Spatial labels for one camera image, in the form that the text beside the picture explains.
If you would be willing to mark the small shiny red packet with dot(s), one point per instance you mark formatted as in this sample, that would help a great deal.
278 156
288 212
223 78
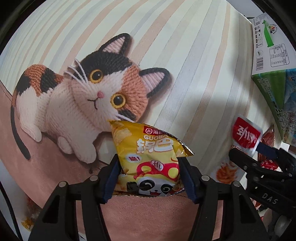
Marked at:
266 163

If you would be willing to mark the white red spicy strips pouch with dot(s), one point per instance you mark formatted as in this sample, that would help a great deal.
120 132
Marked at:
245 137

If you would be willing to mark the dark red packet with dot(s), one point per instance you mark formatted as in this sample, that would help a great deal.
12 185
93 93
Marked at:
268 137

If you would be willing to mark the cardboard milk box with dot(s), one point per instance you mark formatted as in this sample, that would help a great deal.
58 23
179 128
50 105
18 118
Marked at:
273 72

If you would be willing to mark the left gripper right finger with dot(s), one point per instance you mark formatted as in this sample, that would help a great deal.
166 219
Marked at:
240 220

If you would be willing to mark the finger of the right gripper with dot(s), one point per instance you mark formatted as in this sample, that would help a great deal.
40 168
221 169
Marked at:
245 160
269 152

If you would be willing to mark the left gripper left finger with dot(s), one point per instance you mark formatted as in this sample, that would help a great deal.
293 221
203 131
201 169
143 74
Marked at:
58 218

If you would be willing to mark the yellow panda crisps bag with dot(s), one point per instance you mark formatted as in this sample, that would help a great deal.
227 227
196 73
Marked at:
148 158

